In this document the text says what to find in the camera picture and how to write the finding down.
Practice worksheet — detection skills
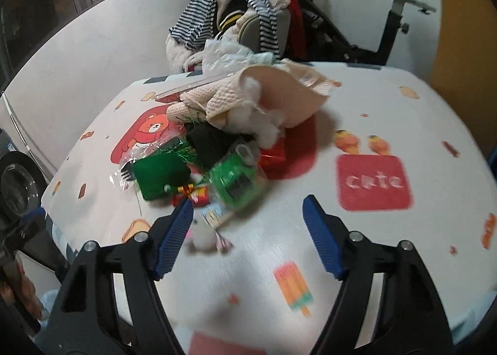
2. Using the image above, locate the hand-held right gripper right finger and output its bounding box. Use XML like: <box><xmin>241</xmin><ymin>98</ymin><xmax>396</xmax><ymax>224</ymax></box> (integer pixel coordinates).
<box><xmin>303</xmin><ymin>195</ymin><xmax>455</xmax><ymax>355</ymax></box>

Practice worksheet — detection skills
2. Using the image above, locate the dark jacket with yellow stripe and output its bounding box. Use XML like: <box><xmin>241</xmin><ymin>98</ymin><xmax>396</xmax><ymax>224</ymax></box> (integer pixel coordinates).
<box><xmin>212</xmin><ymin>0</ymin><xmax>253</xmax><ymax>39</ymax></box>

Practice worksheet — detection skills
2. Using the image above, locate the clear cellophane wrapper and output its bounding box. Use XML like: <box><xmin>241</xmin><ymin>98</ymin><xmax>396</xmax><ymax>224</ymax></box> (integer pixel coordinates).
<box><xmin>116</xmin><ymin>142</ymin><xmax>156</xmax><ymax>191</ymax></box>

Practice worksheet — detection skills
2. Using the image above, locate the small red packet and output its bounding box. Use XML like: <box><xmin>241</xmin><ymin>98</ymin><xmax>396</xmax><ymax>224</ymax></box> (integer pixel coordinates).
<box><xmin>172</xmin><ymin>182</ymin><xmax>212</xmax><ymax>209</ymax></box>

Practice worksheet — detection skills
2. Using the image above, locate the white fluffy hair claw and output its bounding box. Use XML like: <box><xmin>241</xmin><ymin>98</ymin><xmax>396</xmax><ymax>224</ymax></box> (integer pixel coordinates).
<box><xmin>227</xmin><ymin>101</ymin><xmax>286</xmax><ymax>150</ymax></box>

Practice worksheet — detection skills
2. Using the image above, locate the white plastic bag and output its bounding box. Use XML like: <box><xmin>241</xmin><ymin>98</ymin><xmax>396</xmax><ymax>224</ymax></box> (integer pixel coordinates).
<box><xmin>202</xmin><ymin>39</ymin><xmax>280</xmax><ymax>74</ymax></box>

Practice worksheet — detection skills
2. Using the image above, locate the white cartoon print table mat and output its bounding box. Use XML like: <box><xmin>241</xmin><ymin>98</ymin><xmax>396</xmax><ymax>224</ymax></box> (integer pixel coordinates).
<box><xmin>41</xmin><ymin>60</ymin><xmax>497</xmax><ymax>355</ymax></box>

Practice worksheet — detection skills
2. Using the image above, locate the orange door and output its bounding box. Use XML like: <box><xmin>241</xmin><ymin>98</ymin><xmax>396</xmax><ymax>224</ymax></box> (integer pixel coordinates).
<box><xmin>429</xmin><ymin>0</ymin><xmax>497</xmax><ymax>169</ymax></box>

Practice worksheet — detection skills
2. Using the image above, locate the pile of clothes on chair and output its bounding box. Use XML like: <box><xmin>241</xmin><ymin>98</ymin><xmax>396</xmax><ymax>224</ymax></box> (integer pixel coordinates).
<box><xmin>165</xmin><ymin>0</ymin><xmax>292</xmax><ymax>72</ymax></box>

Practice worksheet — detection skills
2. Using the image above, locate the small colourful card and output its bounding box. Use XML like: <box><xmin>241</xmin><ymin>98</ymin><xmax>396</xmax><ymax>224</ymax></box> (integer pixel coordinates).
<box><xmin>202</xmin><ymin>204</ymin><xmax>234</xmax><ymax>229</ymax></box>

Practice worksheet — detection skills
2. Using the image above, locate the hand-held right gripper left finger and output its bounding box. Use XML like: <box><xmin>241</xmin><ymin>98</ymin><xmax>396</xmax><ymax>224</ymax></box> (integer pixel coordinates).
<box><xmin>41</xmin><ymin>198</ymin><xmax>195</xmax><ymax>355</ymax></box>

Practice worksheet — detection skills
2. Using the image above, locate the geometric pattern foam mat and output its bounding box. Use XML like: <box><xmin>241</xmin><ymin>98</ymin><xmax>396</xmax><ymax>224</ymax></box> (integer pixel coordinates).
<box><xmin>41</xmin><ymin>200</ymin><xmax>323</xmax><ymax>355</ymax></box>

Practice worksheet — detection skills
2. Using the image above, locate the red cloth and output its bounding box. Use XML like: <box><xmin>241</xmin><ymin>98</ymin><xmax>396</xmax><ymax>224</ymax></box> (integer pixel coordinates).
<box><xmin>287</xmin><ymin>0</ymin><xmax>309</xmax><ymax>61</ymax></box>

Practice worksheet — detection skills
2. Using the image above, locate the clear plastic packet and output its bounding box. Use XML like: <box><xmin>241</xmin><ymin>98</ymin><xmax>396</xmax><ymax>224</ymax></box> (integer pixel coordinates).
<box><xmin>157</xmin><ymin>74</ymin><xmax>234</xmax><ymax>103</ymax></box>

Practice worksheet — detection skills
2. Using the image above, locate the green toy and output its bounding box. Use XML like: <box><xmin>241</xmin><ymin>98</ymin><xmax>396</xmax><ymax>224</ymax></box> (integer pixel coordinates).
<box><xmin>207</xmin><ymin>143</ymin><xmax>270</xmax><ymax>210</ymax></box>

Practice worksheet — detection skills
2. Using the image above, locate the green felt hat with tinsel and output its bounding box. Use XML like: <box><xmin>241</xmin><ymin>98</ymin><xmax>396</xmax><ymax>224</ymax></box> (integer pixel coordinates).
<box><xmin>132</xmin><ymin>146</ymin><xmax>197</xmax><ymax>200</ymax></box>

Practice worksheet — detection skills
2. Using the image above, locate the red cardboard box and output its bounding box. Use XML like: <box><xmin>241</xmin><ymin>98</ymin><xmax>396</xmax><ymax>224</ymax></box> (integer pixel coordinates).
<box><xmin>259</xmin><ymin>143</ymin><xmax>289</xmax><ymax>169</ymax></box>

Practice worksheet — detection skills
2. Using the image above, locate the black exercise bike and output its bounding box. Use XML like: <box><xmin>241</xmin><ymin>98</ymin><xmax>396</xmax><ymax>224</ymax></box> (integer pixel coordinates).
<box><xmin>268</xmin><ymin>0</ymin><xmax>437</xmax><ymax>66</ymax></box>

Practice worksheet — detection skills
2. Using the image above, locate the striped black and white shirt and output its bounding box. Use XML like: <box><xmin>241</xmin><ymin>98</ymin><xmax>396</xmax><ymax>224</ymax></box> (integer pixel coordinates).
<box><xmin>169</xmin><ymin>0</ymin><xmax>282</xmax><ymax>59</ymax></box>

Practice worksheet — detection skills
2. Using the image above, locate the person's left hand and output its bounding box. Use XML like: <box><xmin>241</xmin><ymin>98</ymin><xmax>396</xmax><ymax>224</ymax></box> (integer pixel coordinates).
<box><xmin>0</xmin><ymin>260</ymin><xmax>45</xmax><ymax>321</ymax></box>

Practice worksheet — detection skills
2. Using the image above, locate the beige knitted cloth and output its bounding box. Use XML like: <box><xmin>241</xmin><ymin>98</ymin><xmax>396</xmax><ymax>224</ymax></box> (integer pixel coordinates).
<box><xmin>167</xmin><ymin>60</ymin><xmax>336</xmax><ymax>138</ymax></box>

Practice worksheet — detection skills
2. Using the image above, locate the small white plush toy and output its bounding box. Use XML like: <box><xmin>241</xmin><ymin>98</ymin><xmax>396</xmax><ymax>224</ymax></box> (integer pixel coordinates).
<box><xmin>185</xmin><ymin>219</ymin><xmax>234</xmax><ymax>254</ymax></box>

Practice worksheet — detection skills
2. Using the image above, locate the black glove with grey fingertips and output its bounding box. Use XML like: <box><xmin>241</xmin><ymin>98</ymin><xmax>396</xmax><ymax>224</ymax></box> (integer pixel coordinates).
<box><xmin>186</xmin><ymin>124</ymin><xmax>237</xmax><ymax>169</ymax></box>

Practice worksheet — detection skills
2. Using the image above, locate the chair with grey cushion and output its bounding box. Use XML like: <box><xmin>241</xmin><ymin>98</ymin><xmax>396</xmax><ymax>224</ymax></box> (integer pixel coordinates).
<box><xmin>233</xmin><ymin>0</ymin><xmax>296</xmax><ymax>61</ymax></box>

